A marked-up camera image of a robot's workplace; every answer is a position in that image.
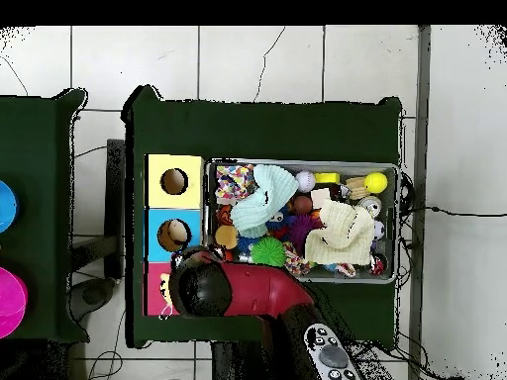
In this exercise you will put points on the yellow plush duck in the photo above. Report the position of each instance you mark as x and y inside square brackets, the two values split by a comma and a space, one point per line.
[164, 291]

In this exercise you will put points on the magenta round container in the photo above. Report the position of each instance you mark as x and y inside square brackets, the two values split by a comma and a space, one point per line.
[11, 303]

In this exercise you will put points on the black upright panel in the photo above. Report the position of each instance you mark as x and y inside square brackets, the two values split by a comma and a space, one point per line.
[115, 198]

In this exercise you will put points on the mint green waffle cloth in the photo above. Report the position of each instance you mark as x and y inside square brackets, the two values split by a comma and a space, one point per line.
[257, 206]

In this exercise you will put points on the wooden box with three holes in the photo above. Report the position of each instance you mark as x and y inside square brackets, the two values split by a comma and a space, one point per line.
[156, 221]

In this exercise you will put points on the brown toy football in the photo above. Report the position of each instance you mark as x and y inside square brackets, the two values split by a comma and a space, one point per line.
[303, 204]

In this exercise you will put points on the green puffer ball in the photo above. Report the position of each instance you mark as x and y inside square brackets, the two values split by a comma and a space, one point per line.
[268, 253]

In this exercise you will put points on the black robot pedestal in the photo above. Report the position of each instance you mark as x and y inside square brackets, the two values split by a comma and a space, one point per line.
[233, 364]

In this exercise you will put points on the dark green table cloth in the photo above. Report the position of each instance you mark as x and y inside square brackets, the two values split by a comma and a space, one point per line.
[257, 130]
[39, 158]

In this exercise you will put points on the colourful dotted cloth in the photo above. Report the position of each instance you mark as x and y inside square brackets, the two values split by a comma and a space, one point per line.
[231, 184]

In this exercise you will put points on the blue round container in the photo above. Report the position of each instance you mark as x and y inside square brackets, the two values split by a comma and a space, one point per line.
[7, 206]

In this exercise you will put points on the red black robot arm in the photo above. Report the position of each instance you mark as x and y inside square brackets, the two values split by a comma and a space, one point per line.
[257, 289]

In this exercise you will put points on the silver mesh bin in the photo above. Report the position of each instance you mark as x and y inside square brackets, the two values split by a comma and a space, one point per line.
[356, 275]

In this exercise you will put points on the purple spiky ball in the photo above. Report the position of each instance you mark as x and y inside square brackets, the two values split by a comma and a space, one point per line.
[301, 231]

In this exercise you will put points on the white baseball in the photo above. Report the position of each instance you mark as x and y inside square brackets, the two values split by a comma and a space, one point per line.
[305, 181]

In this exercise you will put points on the small soccer ball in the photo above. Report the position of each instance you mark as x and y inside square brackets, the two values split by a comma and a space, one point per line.
[379, 229]

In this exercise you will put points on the cream waffle cloth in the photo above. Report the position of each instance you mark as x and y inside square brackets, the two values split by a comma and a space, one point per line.
[340, 237]

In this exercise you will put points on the yellow ball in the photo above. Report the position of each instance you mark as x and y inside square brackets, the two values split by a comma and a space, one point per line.
[375, 183]

